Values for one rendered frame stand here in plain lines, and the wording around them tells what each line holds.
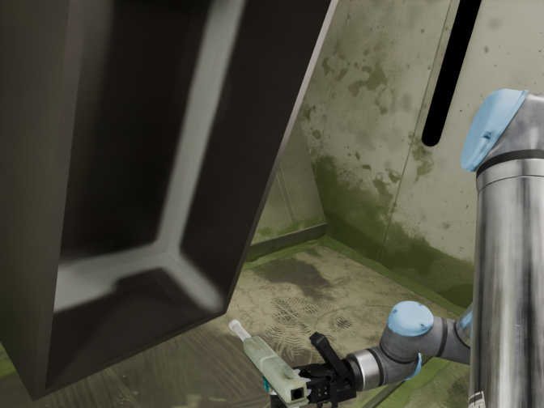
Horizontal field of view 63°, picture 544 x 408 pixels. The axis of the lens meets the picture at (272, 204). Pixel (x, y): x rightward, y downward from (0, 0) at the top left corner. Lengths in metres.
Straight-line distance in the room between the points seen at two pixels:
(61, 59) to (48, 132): 0.13
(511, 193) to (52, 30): 0.67
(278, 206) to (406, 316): 1.90
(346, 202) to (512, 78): 1.22
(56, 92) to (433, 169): 2.25
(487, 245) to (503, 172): 0.09
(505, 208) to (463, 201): 2.09
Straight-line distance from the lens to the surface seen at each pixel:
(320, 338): 1.05
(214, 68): 1.37
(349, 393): 1.13
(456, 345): 1.09
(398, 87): 2.81
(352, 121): 2.97
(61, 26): 0.75
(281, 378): 0.96
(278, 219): 2.83
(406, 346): 1.08
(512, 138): 0.62
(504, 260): 0.55
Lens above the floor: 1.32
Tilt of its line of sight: 20 degrees down
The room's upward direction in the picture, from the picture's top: 10 degrees clockwise
